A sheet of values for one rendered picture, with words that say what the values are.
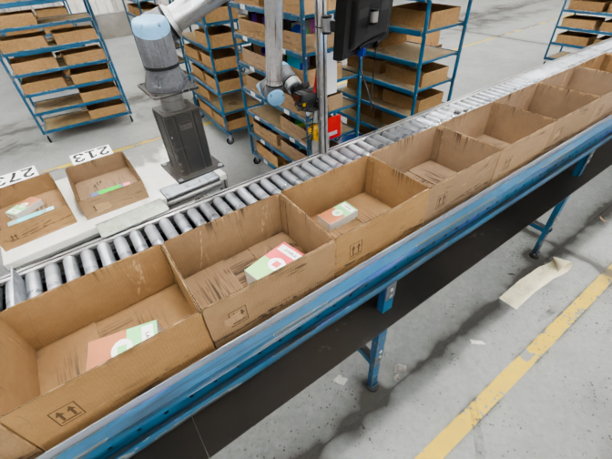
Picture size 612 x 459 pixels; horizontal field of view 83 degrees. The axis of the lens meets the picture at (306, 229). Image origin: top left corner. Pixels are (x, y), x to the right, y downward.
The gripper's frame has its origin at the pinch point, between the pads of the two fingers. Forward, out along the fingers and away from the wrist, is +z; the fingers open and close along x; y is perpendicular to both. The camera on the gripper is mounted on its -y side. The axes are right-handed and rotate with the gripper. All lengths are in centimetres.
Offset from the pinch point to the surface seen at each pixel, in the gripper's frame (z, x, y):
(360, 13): -5, -10, -51
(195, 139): -15, 62, 12
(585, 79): 60, -134, -39
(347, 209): 65, 39, -33
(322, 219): 63, 50, -33
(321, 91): -0.1, 1.9, -15.5
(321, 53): -8.5, 1.1, -30.6
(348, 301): 92, 59, -35
